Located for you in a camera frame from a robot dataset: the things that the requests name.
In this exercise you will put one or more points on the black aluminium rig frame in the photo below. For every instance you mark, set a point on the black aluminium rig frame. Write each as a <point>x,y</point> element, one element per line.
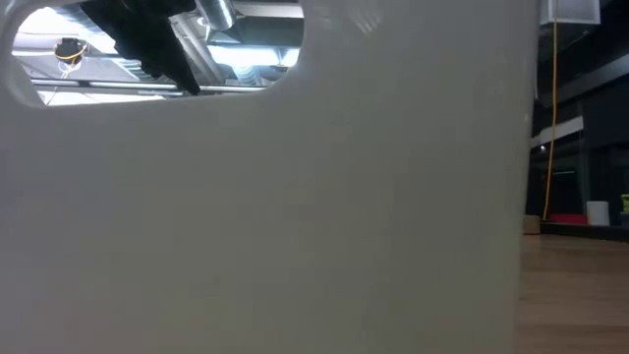
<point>589,231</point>

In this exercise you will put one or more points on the white ceiling box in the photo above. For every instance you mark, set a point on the white ceiling box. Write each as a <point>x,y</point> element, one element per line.
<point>570,12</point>

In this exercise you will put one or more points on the green object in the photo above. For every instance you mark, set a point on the green object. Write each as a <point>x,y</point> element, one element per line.
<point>625,202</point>

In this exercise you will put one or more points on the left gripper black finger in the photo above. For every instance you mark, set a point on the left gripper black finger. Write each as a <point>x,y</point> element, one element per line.
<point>152,49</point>

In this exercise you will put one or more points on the smooth silver ceiling duct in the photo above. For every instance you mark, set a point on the smooth silver ceiling duct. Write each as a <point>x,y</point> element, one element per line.
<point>216,12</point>

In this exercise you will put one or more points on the red low object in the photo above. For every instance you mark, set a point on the red low object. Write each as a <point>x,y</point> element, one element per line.
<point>567,218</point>

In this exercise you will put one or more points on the grey ceiling rail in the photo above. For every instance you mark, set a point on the grey ceiling rail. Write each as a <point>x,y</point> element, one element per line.
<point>98,84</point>

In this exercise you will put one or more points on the white cylindrical bin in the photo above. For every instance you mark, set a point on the white cylindrical bin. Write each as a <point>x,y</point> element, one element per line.
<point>597,213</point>

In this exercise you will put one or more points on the bright ceiling light panel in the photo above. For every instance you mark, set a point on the bright ceiling light panel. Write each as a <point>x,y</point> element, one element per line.
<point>245,55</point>

